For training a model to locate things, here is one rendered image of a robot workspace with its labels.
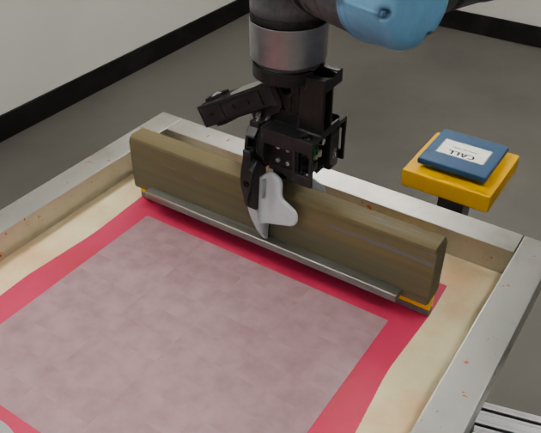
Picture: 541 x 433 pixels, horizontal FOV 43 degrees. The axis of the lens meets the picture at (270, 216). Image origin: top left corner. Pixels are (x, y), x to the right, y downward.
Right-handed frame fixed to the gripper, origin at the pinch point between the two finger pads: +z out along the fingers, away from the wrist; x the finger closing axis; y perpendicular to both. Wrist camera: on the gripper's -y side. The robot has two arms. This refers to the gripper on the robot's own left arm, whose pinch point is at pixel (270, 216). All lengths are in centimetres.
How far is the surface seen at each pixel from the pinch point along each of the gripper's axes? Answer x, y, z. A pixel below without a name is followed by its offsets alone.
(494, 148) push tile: 35.1, 15.4, 3.3
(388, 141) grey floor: 184, -61, 101
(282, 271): -2.6, 3.5, 4.8
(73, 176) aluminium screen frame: -5.4, -27.1, 1.4
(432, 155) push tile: 28.5, 8.7, 3.3
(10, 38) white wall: 110, -200, 61
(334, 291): -2.4, 10.1, 4.8
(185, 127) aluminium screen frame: 12.7, -23.1, 1.4
